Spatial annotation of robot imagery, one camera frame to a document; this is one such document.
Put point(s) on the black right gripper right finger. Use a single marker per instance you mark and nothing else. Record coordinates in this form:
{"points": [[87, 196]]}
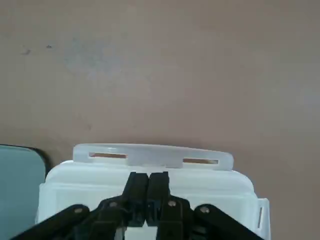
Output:
{"points": [[160, 197]]}

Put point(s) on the translucent white container lid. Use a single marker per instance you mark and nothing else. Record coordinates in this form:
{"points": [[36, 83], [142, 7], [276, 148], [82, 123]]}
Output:
{"points": [[212, 182]]}

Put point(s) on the dark grey square tray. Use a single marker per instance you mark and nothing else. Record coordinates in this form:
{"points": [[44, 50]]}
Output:
{"points": [[20, 180]]}

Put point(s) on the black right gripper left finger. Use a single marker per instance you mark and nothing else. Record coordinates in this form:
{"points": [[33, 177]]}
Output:
{"points": [[136, 197]]}

